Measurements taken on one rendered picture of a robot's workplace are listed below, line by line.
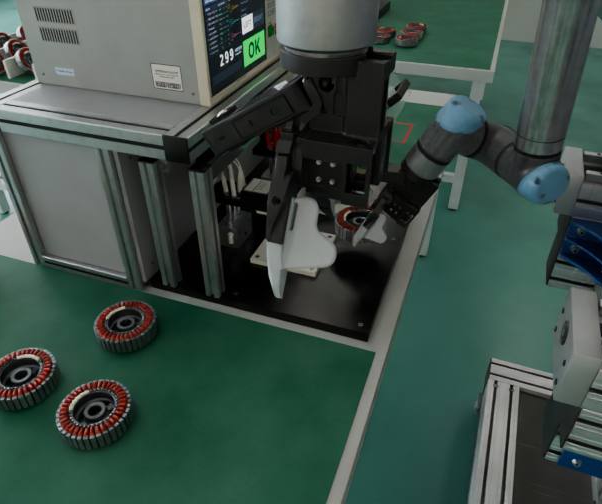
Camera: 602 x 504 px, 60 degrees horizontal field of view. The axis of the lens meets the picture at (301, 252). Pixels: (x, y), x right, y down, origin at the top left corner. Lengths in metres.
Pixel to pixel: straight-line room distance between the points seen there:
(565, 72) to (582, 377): 0.43
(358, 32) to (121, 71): 0.73
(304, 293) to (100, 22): 0.62
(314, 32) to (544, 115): 0.58
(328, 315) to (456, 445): 0.91
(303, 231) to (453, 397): 1.54
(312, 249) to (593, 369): 0.42
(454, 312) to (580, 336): 1.51
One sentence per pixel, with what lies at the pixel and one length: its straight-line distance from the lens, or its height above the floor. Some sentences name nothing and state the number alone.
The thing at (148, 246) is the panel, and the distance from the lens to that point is 1.10.
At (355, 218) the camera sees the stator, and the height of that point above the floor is 0.84.
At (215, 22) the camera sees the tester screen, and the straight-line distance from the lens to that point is 0.99.
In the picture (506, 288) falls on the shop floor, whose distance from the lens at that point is 2.42.
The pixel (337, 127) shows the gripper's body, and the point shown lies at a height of 1.29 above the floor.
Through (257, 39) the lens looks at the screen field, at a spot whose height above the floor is 1.18.
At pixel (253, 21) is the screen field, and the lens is 1.13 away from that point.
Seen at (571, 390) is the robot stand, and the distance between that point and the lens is 0.76.
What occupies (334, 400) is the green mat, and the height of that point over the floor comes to 0.75.
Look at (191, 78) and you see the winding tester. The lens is 0.99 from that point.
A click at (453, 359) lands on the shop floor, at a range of 2.04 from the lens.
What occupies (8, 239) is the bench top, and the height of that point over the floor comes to 0.75.
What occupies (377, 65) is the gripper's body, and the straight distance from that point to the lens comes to 0.40.
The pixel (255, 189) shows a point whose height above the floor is 0.92.
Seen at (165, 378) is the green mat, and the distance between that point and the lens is 0.95.
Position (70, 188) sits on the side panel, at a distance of 1.10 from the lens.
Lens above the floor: 1.46
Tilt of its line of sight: 36 degrees down
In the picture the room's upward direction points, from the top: straight up
